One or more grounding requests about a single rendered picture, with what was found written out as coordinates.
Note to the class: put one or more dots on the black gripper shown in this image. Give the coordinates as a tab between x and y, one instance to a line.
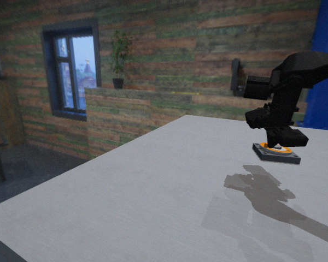
281	133

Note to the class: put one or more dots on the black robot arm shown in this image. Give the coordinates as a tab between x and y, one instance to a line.
298	71

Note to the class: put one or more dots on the orange and white round plate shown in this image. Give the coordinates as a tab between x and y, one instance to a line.
283	150

